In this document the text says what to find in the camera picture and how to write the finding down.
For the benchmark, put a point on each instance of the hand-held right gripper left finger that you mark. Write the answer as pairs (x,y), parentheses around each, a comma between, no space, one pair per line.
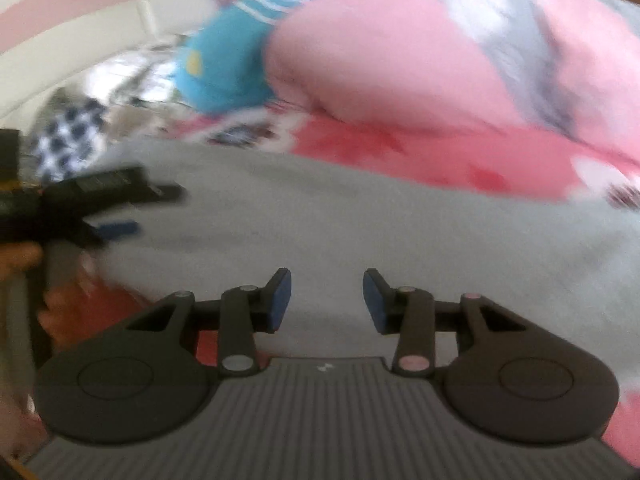
(281,300)

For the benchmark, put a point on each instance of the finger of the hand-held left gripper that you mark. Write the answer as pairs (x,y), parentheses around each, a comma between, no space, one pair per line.
(167,194)
(120,230)

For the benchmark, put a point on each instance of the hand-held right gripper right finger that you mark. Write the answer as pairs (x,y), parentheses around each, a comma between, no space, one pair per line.
(375,300)

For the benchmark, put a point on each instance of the grey hoodie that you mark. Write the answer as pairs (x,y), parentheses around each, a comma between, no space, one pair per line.
(350,220)

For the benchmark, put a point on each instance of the person's left hand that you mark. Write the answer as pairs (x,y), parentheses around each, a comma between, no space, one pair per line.
(75,310)

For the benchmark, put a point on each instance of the navy white plaid shirt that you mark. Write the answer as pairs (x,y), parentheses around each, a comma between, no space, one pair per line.
(70,140)

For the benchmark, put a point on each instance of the white fleece blanket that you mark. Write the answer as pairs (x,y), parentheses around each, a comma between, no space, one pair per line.
(135,75)

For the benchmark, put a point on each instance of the blue pillow with yellow dot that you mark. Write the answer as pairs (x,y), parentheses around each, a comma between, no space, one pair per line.
(225,65)

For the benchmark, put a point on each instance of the cream pink headboard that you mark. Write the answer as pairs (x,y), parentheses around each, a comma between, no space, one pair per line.
(75,45)

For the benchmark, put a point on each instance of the pink grey floral duvet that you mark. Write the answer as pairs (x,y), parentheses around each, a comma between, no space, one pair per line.
(400,60)

